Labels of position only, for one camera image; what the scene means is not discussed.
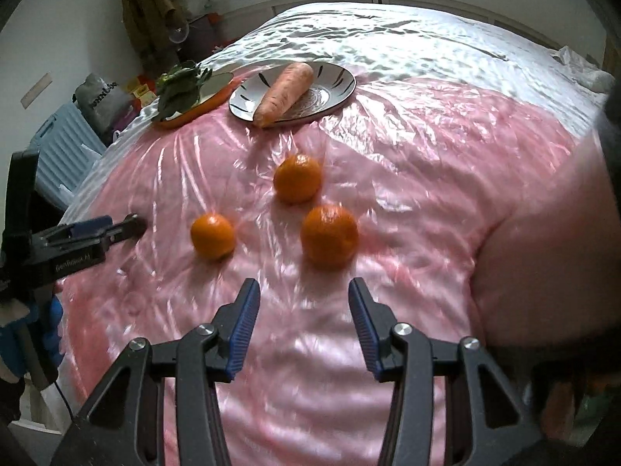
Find tangerine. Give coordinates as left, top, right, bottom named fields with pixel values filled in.
left=191, top=212, right=236, bottom=261
left=300, top=204, right=359, bottom=270
left=272, top=154, right=322, bottom=204

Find blue gloved hand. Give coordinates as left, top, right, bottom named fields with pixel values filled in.
left=0, top=294, right=66, bottom=423

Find light blue suitcase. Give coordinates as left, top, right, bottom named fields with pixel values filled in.
left=28, top=103, right=106, bottom=210

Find grey printed bag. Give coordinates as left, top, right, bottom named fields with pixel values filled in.
left=74, top=73, right=133, bottom=140

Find yellow red snack packages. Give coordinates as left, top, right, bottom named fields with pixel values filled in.
left=124, top=74, right=157, bottom=110

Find green leafy vegetable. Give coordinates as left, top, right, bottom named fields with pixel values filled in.
left=155, top=60, right=213, bottom=122

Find orange rimmed plate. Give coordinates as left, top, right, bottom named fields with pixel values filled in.
left=152, top=73, right=241, bottom=129

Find carrot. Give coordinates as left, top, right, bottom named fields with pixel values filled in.
left=253, top=62, right=314, bottom=127

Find pink plastic sheet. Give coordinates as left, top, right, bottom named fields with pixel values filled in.
left=58, top=64, right=607, bottom=466

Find brown hanging coat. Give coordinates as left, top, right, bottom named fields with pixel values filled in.
left=121, top=0, right=188, bottom=77

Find white patterned plate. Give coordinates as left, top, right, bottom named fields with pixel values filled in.
left=228, top=61, right=357, bottom=129

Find white bed duvet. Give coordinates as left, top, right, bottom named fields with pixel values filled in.
left=64, top=3, right=617, bottom=230

